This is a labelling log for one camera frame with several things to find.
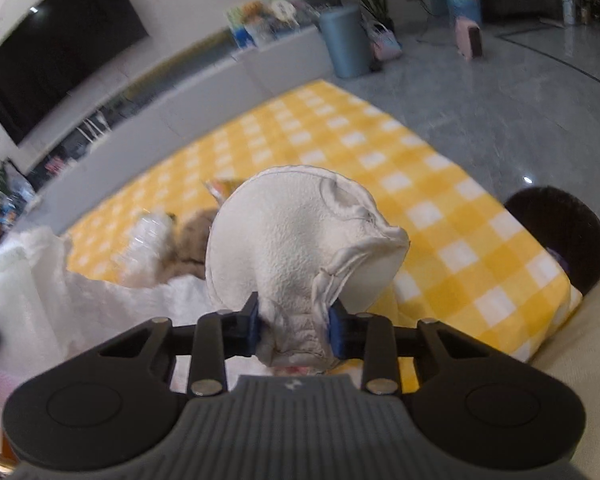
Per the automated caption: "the grey blue trash bin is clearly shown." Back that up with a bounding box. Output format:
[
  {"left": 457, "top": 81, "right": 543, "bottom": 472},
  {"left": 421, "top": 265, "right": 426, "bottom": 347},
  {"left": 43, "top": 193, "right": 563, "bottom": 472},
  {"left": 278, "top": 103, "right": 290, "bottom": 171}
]
[{"left": 318, "top": 4, "right": 374, "bottom": 79}]

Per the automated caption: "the pink woven handbag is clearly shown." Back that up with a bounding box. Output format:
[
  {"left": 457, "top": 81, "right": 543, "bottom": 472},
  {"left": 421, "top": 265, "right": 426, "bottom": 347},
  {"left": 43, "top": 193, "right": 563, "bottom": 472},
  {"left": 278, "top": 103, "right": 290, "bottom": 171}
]
[{"left": 366, "top": 21, "right": 403, "bottom": 62}]

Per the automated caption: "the white crinkled plastic bag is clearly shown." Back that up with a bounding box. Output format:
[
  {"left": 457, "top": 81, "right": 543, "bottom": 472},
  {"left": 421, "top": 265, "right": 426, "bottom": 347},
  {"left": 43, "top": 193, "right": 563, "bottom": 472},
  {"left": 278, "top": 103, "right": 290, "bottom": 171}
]
[{"left": 0, "top": 228, "right": 214, "bottom": 403}]

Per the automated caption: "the marble tv console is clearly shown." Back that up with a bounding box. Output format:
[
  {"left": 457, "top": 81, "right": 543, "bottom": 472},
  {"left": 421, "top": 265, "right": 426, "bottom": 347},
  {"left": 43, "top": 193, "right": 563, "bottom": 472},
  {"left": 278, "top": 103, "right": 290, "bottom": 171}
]
[{"left": 15, "top": 27, "right": 332, "bottom": 234}]

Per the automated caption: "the yellow white checkered blanket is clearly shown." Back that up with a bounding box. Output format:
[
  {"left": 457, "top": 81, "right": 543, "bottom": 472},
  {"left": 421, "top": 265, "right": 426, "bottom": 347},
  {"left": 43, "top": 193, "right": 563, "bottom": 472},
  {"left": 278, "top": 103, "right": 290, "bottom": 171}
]
[{"left": 68, "top": 81, "right": 582, "bottom": 361}]

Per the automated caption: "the brown plush toy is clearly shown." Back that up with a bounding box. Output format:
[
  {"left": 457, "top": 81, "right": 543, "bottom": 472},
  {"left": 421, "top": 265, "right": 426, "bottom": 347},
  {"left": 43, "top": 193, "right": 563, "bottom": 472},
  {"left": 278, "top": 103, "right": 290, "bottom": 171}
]
[{"left": 164, "top": 208, "right": 218, "bottom": 281}]

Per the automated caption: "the pink small heater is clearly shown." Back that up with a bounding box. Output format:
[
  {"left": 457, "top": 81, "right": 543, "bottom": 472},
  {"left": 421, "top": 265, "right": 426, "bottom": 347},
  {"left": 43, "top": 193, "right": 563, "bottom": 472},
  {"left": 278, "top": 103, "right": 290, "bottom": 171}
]
[{"left": 455, "top": 16, "right": 483, "bottom": 61}]

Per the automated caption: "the black wall television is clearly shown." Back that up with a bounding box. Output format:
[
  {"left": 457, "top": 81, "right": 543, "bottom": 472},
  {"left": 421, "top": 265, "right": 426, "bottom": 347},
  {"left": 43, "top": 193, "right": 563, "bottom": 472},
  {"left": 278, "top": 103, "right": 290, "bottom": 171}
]
[{"left": 0, "top": 0, "right": 148, "bottom": 144}]

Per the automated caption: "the white drawstring cloth pouch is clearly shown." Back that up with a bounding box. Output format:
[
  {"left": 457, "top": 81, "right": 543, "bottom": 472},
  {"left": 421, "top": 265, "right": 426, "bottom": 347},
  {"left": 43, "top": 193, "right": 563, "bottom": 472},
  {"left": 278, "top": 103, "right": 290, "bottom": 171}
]
[{"left": 206, "top": 166, "right": 410, "bottom": 370}]

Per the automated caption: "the gold foil snack packet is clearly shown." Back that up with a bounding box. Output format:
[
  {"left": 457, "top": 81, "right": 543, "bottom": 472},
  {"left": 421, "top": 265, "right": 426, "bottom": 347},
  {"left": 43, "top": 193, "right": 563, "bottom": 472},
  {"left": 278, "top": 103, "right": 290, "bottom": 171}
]
[{"left": 204, "top": 178, "right": 244, "bottom": 205}]

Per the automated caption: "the teddy bear on console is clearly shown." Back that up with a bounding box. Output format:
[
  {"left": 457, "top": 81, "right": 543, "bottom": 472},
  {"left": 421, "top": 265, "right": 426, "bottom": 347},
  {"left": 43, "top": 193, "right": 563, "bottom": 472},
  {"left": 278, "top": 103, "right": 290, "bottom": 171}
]
[{"left": 240, "top": 0, "right": 264, "bottom": 24}]

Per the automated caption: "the black round stool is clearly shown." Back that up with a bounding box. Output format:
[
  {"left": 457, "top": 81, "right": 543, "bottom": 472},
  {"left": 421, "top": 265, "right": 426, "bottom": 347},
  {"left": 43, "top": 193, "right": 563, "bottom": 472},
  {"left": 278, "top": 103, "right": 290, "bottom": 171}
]
[{"left": 504, "top": 186, "right": 600, "bottom": 296}]

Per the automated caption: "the green plant in vase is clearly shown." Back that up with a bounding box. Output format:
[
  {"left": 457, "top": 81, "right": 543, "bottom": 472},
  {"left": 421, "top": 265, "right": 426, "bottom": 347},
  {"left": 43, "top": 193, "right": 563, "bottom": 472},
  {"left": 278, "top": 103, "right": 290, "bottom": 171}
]
[{"left": 0, "top": 158, "right": 35, "bottom": 214}]

